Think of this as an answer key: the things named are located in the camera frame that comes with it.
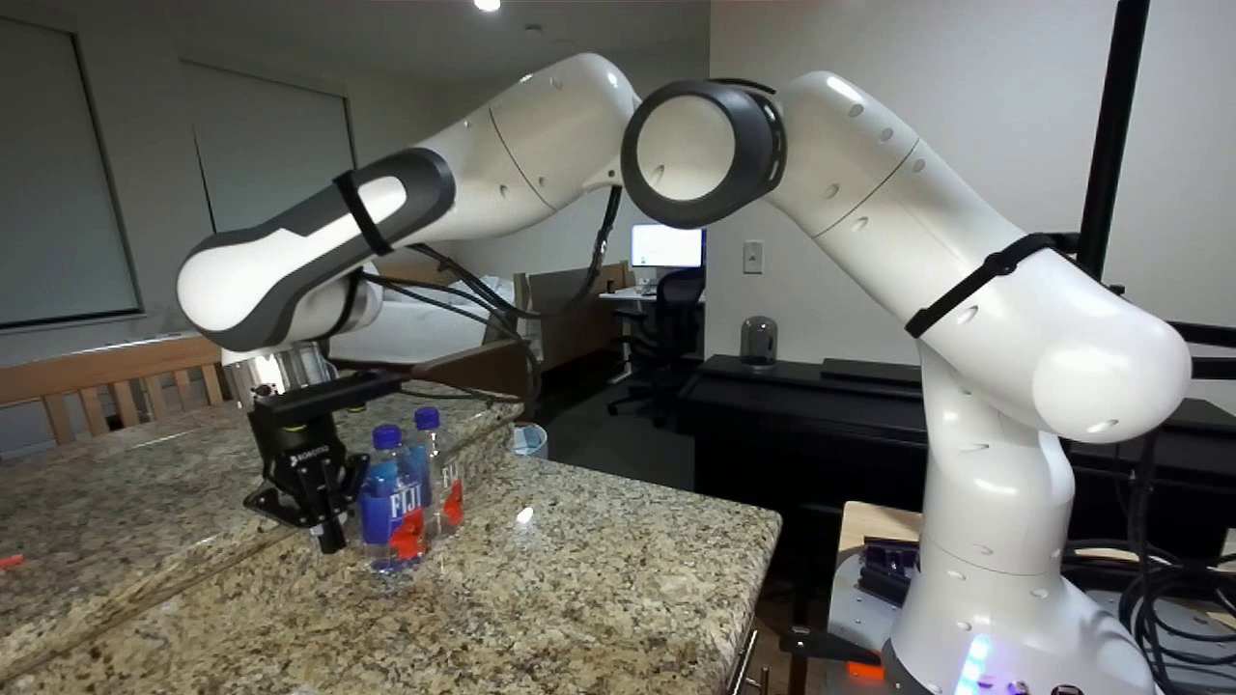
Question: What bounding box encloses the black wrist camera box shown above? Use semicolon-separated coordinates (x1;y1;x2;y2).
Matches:
242;370;407;434

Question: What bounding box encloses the white bed mattress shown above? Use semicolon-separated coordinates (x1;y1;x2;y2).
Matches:
327;296;510;370

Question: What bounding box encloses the blue black box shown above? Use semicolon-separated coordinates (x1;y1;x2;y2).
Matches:
852;531;927;607

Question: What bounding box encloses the clear plastic cup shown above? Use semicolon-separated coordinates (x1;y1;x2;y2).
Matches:
506;416;551;466

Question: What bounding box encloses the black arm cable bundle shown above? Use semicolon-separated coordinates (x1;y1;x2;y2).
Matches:
326;183;631;404

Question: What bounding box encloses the black strap on forearm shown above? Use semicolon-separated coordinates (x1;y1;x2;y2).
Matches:
327;167;398;260

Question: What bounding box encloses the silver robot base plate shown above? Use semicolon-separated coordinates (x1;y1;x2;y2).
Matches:
825;547;919;656

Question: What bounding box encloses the wooden chair back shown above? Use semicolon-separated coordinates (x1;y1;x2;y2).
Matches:
0;332;242;446

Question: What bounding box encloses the light wooden robot table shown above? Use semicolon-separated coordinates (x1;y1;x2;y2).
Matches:
824;497;931;665

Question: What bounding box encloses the grey wall screen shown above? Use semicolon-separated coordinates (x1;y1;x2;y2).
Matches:
0;15;145;332

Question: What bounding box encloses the black strap on shoulder link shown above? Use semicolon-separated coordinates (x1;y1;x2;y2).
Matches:
898;229;1079;345

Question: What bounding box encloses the brown wooden bed frame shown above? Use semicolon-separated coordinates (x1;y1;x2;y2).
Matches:
369;260;637;416

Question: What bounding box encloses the Fiji water bottle blue cap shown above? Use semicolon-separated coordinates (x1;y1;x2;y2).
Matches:
356;422;432;588
407;400;470;542

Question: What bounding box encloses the grey cylindrical speaker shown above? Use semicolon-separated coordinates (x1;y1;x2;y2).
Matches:
736;311;780;365

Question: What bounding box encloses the black floor cable coil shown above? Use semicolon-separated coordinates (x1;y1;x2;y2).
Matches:
1061;536;1236;695

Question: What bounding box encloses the black vertical pole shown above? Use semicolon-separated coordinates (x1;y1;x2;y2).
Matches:
1074;0;1153;279

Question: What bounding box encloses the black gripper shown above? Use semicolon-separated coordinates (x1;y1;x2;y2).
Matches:
238;404;369;555

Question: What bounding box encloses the black office chair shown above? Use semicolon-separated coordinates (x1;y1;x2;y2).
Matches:
607;266;707;423

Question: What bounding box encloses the lit computer monitor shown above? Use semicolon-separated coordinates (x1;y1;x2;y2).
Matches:
624;220;712;274

